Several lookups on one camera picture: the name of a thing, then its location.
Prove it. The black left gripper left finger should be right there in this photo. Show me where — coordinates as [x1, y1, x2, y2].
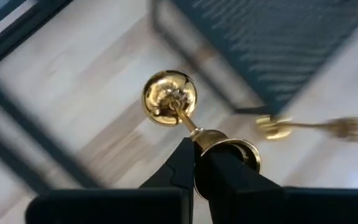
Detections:
[25, 136, 196, 224]

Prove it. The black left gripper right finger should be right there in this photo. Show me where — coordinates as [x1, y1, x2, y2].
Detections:
[194, 144, 358, 224]

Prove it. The medium gold candlestick holder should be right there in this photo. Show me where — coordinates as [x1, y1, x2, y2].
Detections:
[255, 114, 358, 143]

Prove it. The short gold candlestick holder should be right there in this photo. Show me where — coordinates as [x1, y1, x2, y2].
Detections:
[140, 69, 262, 202]

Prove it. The black perforated metal shelf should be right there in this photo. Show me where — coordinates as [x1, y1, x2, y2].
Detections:
[150, 0, 358, 116]

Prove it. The black aluminium table frame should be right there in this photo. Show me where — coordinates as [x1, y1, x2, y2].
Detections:
[0, 0, 104, 195]

